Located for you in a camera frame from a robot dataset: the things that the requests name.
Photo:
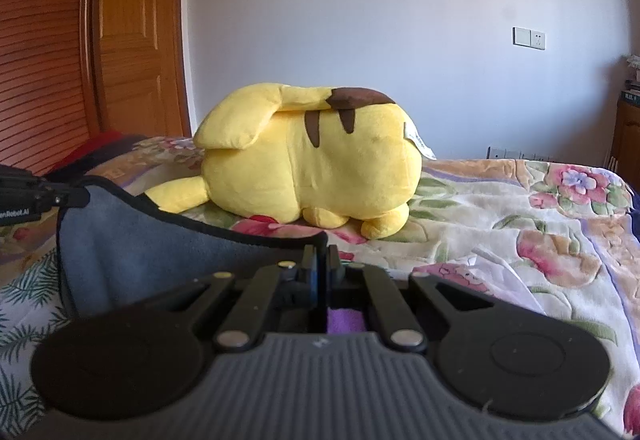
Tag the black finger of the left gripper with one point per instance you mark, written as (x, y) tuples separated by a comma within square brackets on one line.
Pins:
[(25, 197)]

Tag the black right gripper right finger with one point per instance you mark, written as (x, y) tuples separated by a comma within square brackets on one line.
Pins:
[(367, 309)]

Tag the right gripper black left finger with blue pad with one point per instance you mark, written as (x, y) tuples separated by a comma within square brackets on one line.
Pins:
[(282, 287)]

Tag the purple and grey towel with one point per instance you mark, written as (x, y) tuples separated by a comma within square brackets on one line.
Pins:
[(115, 249)]

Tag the wooden room door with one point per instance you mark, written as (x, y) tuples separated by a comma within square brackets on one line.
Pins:
[(138, 67)]

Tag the dark red blanket edge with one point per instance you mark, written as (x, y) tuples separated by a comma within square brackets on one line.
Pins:
[(94, 152)]

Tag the louvered wooden wardrobe door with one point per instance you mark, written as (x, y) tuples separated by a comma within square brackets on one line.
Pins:
[(48, 107)]

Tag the purple tissue pack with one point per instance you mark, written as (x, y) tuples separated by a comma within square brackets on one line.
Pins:
[(486, 273)]

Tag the yellow Pikachu plush toy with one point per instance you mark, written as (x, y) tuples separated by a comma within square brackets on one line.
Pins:
[(322, 154)]

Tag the wooden side cabinet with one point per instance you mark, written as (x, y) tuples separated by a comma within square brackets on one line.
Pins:
[(625, 151)]

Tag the stack of folded clothes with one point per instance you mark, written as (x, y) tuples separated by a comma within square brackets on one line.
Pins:
[(631, 90)]

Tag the white wall switch socket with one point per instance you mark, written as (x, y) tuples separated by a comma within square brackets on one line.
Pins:
[(524, 37)]

